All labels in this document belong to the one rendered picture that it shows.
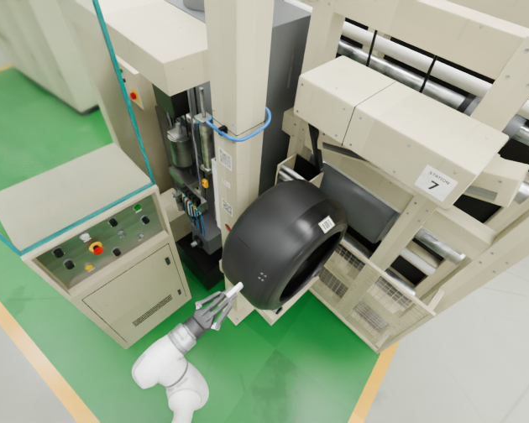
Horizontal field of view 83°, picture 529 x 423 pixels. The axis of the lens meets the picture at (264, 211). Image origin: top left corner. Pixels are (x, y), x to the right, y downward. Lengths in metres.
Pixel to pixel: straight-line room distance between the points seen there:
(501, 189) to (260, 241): 0.74
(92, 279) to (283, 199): 1.01
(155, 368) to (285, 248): 0.55
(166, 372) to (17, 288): 2.05
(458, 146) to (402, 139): 0.14
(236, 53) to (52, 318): 2.33
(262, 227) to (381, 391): 1.70
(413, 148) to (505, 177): 0.26
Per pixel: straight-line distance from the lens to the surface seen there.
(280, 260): 1.04
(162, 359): 1.10
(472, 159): 0.97
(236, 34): 0.87
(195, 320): 1.11
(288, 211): 1.08
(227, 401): 2.30
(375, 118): 0.98
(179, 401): 1.16
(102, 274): 1.68
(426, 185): 0.99
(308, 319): 2.46
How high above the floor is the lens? 2.28
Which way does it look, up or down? 52 degrees down
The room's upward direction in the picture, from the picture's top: 7 degrees clockwise
